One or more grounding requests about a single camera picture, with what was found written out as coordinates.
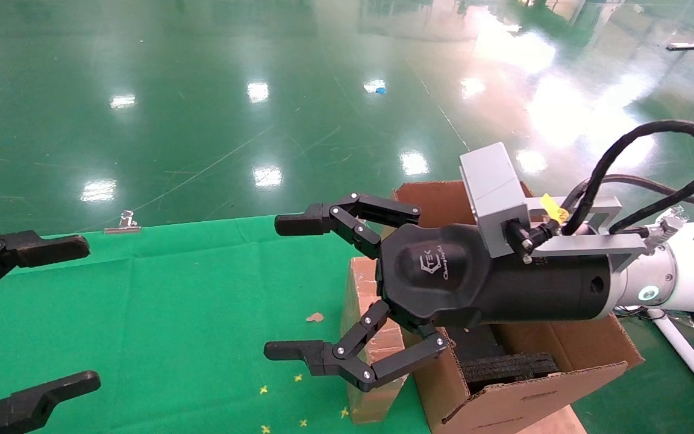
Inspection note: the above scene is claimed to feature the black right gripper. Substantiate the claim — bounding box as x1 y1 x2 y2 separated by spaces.
263 193 617 392

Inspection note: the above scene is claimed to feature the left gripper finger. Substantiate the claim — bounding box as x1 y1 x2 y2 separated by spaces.
0 227 91 309
0 370 102 434

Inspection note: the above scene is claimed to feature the small brown cardboard box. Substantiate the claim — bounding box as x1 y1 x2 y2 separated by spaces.
340 256 411 424

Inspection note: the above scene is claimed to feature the large brown cardboard carton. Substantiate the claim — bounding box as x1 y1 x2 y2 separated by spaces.
392 180 646 434

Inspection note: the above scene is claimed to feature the silver binder clip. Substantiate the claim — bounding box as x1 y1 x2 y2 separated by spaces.
104 210 142 234

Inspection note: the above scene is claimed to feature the green table cloth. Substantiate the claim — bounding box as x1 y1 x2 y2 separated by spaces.
0 214 432 434

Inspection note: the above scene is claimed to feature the black foam strip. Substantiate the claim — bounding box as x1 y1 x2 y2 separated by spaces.
458 353 561 392

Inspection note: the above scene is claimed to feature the light wooden board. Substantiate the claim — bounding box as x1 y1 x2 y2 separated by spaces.
516 404 589 434

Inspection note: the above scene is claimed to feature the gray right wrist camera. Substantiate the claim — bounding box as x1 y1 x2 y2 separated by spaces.
459 142 531 259

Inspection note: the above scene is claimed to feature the yellow cable tag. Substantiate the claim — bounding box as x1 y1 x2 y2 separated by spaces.
540 193 571 224

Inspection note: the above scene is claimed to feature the gray camera mount bracket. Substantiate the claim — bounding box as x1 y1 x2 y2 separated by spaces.
525 194 655 273

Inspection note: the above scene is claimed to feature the thin floor cable bundle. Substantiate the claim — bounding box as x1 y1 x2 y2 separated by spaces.
613 305 655 320

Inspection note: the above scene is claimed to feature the thin black cable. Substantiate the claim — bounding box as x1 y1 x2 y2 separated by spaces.
561 174 694 212

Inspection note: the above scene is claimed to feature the silver cable connector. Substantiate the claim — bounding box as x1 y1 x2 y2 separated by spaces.
645 205 685 242

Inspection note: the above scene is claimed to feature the white metal frame leg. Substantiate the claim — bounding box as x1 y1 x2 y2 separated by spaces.
648 307 694 417

